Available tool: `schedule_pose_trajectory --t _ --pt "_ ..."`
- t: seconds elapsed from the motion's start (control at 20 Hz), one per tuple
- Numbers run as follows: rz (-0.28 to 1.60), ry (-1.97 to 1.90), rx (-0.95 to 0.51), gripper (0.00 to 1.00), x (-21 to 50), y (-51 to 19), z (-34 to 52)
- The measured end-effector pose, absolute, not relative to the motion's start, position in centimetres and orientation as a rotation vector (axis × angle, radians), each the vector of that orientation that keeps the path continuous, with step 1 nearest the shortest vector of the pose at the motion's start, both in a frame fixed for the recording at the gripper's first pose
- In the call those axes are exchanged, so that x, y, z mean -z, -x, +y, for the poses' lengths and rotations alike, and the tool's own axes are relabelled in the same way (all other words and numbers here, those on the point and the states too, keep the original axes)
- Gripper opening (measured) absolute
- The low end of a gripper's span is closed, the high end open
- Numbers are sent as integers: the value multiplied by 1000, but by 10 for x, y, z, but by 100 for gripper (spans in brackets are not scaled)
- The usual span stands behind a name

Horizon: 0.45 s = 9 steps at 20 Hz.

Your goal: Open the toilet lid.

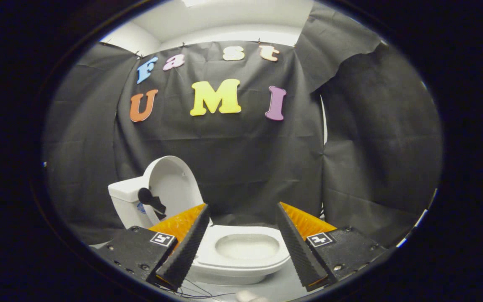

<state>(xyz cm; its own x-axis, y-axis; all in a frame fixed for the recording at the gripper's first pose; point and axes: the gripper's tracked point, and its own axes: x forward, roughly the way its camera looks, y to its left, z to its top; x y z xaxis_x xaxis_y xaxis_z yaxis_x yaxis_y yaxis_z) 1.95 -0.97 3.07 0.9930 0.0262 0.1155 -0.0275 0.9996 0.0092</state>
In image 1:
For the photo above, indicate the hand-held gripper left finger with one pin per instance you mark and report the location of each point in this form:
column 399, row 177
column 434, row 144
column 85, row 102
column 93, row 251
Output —
column 189, row 247

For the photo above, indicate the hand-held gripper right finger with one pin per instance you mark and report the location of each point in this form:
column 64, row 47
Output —
column 297, row 247

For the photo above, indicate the black lid pull tab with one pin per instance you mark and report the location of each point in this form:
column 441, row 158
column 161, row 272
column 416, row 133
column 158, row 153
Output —
column 145, row 196

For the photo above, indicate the white toilet lid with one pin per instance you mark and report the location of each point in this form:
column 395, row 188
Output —
column 174, row 176

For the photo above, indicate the white toilet bowl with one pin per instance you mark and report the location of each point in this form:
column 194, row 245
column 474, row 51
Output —
column 245, row 247

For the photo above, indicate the white toilet seat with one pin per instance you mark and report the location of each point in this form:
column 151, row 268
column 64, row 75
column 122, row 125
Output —
column 245, row 264

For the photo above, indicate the white toilet tank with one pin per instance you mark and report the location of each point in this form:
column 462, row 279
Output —
column 130, row 214

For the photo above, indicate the white tank cover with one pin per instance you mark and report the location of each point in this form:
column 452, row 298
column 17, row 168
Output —
column 124, row 188

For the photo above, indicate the black backdrop cloth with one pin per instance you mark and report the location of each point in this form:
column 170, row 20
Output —
column 241, row 147

